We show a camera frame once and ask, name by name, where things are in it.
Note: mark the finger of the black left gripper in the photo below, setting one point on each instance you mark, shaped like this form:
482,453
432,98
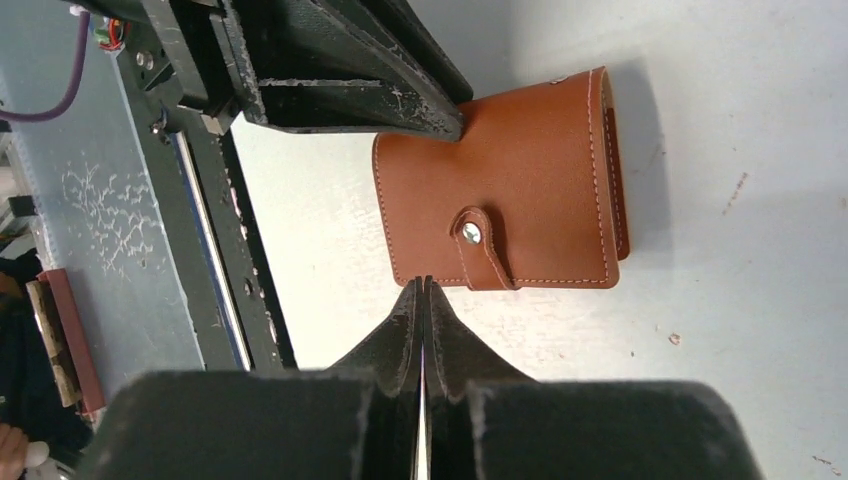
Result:
325,67
399,18

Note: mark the brown leather card holder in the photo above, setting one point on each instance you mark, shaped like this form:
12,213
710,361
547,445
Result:
531,196

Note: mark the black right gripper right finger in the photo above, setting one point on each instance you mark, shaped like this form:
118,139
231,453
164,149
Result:
453,356

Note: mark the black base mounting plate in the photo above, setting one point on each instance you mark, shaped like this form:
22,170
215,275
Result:
183,88

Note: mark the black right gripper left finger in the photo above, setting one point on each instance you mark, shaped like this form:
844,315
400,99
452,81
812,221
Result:
391,355

